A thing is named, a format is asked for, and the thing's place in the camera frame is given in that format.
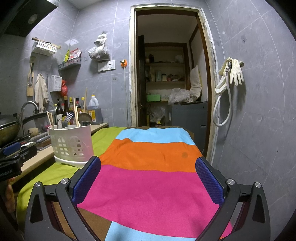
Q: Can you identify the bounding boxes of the silver metal spoon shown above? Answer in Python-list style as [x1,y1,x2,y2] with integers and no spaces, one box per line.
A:
[78,113,92,126]

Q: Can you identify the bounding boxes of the grey wall shelf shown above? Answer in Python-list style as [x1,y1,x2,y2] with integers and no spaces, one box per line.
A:
[58,57,81,71]

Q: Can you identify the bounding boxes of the dark sauce bottle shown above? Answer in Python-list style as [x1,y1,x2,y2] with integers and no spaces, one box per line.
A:
[56,99,64,128]

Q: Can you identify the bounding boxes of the green box on shelf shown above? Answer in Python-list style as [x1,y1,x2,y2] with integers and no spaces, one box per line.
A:
[147,94,161,102]

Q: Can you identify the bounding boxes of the white plastic bag on wall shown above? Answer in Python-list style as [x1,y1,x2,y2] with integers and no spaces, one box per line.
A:
[88,32,110,62]

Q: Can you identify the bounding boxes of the clear plastic bag on cabinet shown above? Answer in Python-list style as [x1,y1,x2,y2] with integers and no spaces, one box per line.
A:
[168,88,199,104]

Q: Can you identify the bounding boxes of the white shower hose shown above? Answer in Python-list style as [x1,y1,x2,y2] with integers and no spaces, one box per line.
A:
[212,67,233,127]

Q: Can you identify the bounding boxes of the multicoloured striped cloth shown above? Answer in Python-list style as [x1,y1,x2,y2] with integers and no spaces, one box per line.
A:
[16,126,234,241]

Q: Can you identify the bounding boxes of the hanging beige towel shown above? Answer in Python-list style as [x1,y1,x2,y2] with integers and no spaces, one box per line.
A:
[34,73,49,112]

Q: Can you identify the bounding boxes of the metal fork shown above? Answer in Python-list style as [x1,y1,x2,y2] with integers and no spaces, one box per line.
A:
[62,112,74,128]

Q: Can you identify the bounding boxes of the black wok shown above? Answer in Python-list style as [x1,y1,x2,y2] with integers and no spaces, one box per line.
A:
[1,112,46,146]

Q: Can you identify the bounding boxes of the red plastic bag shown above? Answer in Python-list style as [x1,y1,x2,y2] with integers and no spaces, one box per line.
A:
[61,79,68,97]

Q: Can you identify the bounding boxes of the white wall box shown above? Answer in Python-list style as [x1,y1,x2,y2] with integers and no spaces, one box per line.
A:
[49,75,62,92]

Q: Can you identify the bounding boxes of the black range hood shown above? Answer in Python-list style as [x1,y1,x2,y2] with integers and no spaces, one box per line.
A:
[1,0,60,37]

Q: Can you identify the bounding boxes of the wooden knife holder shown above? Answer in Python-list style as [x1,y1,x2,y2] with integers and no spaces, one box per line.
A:
[27,62,34,97]

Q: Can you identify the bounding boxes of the clear oil jug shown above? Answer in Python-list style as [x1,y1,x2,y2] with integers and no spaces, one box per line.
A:
[87,94,103,125]

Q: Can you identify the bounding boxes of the chrome kitchen faucet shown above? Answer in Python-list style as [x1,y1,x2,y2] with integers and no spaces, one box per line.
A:
[18,100,40,135]

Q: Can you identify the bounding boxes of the cream rubber glove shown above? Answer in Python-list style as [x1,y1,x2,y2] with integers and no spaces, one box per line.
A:
[219,57,244,86]

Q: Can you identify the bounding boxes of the white pillow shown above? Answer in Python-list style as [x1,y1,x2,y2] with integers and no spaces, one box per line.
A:
[190,65,202,98]

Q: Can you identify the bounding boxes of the white wall rack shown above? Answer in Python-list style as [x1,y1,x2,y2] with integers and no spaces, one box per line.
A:
[32,37,61,56]

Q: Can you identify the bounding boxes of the white wall socket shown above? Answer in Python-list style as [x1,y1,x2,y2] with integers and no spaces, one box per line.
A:
[97,60,116,72]

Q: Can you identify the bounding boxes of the white plastic utensil holder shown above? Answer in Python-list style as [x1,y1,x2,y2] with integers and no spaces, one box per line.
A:
[48,125,94,168]

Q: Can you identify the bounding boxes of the grey cabinet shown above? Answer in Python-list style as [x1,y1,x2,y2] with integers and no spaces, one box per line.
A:
[165,102,208,154]

